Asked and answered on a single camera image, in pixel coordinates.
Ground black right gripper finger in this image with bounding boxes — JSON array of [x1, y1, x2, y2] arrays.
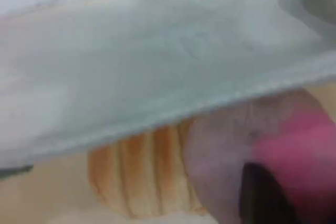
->
[[238, 162, 299, 224]]

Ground pink peach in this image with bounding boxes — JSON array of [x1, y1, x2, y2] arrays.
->
[[183, 90, 336, 224]]

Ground long ridged golden bread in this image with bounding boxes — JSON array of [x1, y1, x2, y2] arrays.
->
[[88, 118, 211, 219]]

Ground white canvas bag green handles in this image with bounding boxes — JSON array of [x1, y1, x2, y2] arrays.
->
[[0, 0, 336, 224]]

